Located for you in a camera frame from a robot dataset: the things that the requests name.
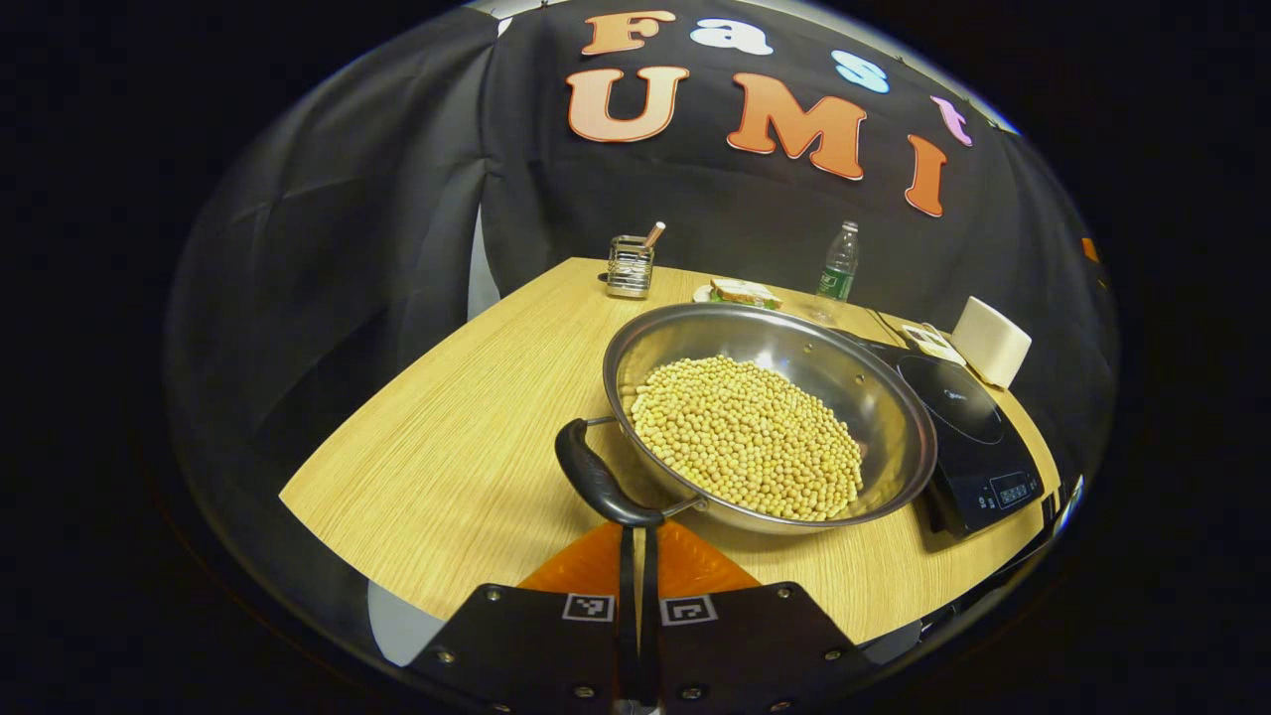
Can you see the pile of yellow soybeans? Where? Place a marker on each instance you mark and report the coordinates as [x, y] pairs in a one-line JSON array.
[[745, 437]]

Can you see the small white card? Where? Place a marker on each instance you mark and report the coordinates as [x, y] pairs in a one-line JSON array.
[[931, 343]]

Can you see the clear plastic water bottle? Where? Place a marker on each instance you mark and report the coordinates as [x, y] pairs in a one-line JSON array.
[[839, 268]]

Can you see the black induction cooktop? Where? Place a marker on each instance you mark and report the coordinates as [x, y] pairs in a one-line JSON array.
[[978, 452]]

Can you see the pink striped stick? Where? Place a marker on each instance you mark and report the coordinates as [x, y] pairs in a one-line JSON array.
[[654, 233]]

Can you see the small white plate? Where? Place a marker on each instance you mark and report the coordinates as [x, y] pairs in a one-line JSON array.
[[700, 294]]

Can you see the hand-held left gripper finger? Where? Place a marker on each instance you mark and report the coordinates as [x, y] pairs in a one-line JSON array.
[[649, 616], [628, 616]]

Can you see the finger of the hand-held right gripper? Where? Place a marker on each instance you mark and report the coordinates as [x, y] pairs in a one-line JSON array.
[[1090, 250]]

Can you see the white box appliance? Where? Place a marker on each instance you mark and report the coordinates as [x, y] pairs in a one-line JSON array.
[[990, 343]]

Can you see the metal mesh holder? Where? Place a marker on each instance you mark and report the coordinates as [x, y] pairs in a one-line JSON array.
[[630, 268]]

